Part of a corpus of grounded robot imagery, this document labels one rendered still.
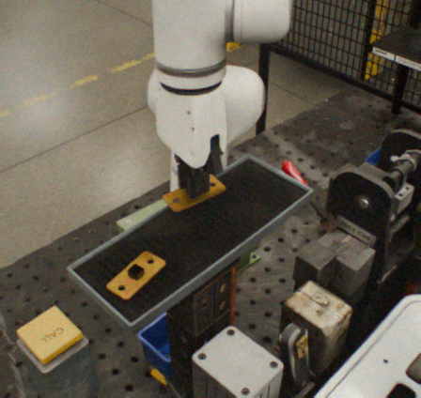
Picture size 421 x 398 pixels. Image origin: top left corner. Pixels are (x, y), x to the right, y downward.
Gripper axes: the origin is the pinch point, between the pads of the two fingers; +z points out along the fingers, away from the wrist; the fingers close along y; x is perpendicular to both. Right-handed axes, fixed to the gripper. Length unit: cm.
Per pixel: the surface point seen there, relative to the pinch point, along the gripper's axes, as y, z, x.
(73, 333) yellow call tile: 8.5, 8.2, -23.3
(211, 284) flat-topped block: 5.2, 16.6, -0.6
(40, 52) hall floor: -324, 126, 74
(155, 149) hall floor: -166, 125, 81
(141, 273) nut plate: 5.0, 7.4, -11.6
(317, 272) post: 13.1, 15.6, 13.2
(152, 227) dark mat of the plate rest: -2.7, 8.3, -5.5
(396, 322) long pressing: 23.7, 24.4, 22.7
